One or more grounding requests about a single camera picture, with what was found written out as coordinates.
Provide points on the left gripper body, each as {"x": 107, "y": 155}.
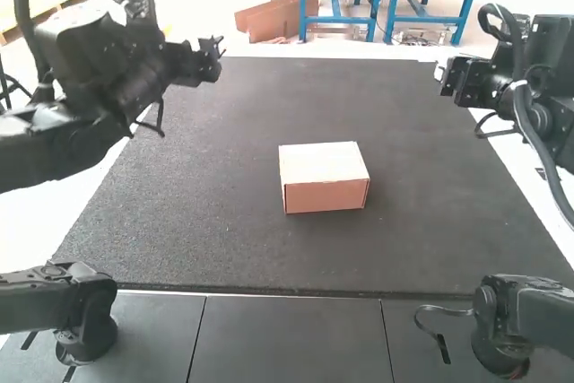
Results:
{"x": 193, "y": 69}

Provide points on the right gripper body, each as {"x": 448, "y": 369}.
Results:
{"x": 475, "y": 82}

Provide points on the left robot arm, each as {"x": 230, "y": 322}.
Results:
{"x": 67, "y": 87}

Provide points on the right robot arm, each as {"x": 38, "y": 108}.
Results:
{"x": 556, "y": 123}

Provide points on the cardboard box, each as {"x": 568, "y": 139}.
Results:
{"x": 323, "y": 176}

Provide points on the brown cardboard sheets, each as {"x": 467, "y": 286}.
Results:
{"x": 269, "y": 15}

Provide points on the black mat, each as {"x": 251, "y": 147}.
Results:
{"x": 224, "y": 199}

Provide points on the dark base panel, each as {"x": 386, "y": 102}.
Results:
{"x": 291, "y": 342}
{"x": 157, "y": 338}
{"x": 426, "y": 356}

